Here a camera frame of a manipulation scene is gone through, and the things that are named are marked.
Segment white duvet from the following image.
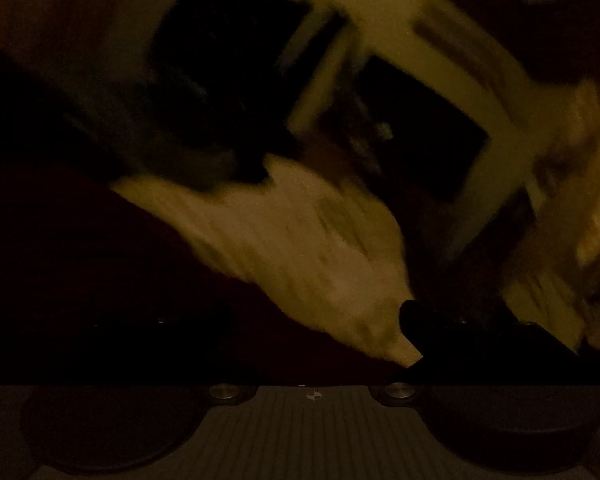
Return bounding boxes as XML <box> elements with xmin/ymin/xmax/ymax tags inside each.
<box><xmin>110</xmin><ymin>152</ymin><xmax>423</xmax><ymax>363</ymax></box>

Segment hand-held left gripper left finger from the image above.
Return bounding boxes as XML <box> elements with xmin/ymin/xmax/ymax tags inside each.
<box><xmin>75</xmin><ymin>310</ymin><xmax>253</xmax><ymax>403</ymax></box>

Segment dark red garment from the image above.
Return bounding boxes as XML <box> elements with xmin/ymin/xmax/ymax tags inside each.
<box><xmin>0</xmin><ymin>160</ymin><xmax>411</xmax><ymax>387</ymax></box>

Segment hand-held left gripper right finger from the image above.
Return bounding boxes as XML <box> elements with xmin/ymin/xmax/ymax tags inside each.
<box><xmin>376</xmin><ymin>299</ymin><xmax>600</xmax><ymax>405</ymax></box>

